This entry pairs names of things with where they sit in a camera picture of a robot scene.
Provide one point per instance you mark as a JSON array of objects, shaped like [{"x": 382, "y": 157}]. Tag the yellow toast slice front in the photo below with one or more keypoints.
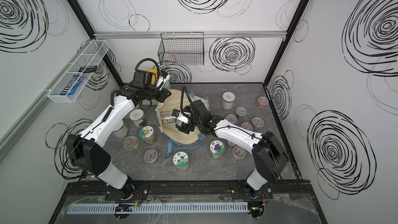
[{"x": 153, "y": 73}]

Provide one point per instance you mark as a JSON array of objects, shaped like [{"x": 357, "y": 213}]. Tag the purple flower label jar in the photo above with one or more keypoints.
[{"x": 217, "y": 149}]

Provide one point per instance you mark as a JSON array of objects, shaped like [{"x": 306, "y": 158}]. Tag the red bee label seed jar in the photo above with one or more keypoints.
[{"x": 262, "y": 102}]

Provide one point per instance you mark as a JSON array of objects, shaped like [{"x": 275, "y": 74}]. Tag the white slotted cable duct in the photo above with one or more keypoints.
[{"x": 158, "y": 208}]

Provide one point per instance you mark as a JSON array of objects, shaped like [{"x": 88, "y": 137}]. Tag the black corner frame post left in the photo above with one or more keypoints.
[{"x": 79, "y": 13}]

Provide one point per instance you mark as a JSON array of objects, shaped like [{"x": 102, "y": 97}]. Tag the grey wall rail left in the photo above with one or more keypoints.
[{"x": 19, "y": 128}]

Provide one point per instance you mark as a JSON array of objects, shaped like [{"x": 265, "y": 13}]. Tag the mint green toaster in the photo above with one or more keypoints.
[{"x": 146, "y": 102}]

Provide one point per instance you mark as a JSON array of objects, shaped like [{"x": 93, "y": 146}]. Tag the yellow strip lid seed jar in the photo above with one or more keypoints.
[{"x": 240, "y": 112}]

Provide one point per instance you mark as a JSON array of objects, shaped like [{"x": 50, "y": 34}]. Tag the grey wall rail back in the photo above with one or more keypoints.
[{"x": 189, "y": 34}]

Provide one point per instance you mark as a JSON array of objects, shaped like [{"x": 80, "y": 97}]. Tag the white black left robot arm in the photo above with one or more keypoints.
[{"x": 85, "y": 150}]

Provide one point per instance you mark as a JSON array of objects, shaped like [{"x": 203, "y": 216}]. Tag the dark label small jar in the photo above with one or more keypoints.
[{"x": 151, "y": 156}]

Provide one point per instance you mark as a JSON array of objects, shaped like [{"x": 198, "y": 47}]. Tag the grey wall rail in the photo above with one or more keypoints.
[
  {"x": 19, "y": 128},
  {"x": 189, "y": 34}
]

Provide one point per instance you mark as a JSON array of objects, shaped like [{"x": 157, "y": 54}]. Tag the black corner frame post right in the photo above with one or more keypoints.
[{"x": 290, "y": 31}]

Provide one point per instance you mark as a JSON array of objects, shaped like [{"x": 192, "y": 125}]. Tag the purple stripe label jar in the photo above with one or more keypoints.
[{"x": 167, "y": 118}]

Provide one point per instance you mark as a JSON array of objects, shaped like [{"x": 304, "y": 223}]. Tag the blue candy packet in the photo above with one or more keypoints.
[{"x": 72, "y": 85}]

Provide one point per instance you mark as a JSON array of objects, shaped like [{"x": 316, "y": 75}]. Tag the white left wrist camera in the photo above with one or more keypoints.
[{"x": 162, "y": 79}]

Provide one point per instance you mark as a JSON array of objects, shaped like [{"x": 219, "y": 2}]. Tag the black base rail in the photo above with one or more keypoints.
[{"x": 143, "y": 189}]

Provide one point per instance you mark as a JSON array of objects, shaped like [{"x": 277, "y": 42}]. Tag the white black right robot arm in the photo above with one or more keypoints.
[{"x": 270, "y": 156}]

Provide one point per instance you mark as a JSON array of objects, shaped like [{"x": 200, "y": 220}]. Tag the black wire wall basket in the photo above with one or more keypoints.
[{"x": 185, "y": 51}]

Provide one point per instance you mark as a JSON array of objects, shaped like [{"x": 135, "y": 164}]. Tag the black corner frame post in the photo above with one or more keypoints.
[
  {"x": 79, "y": 13},
  {"x": 290, "y": 31}
]

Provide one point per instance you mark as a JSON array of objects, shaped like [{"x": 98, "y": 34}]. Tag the cream canvas bag blue handles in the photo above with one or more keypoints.
[{"x": 177, "y": 140}]

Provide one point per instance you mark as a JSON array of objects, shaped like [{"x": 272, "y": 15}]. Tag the clear lid red seed jar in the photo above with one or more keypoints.
[{"x": 231, "y": 118}]

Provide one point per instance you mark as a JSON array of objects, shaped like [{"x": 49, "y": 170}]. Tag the silver label jar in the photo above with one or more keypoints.
[{"x": 228, "y": 99}]

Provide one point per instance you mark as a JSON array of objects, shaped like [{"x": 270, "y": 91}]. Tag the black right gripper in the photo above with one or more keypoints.
[{"x": 186, "y": 126}]

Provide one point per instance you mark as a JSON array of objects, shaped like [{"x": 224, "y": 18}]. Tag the black small box on shelf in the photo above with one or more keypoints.
[{"x": 88, "y": 69}]

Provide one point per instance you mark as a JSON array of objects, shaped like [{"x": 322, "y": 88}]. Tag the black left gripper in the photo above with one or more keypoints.
[{"x": 164, "y": 93}]

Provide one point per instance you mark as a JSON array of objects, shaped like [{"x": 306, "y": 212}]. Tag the white wire wall shelf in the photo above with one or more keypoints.
[{"x": 92, "y": 55}]

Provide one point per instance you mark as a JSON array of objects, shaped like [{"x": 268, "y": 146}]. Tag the white orange label jar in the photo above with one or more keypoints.
[{"x": 181, "y": 161}]

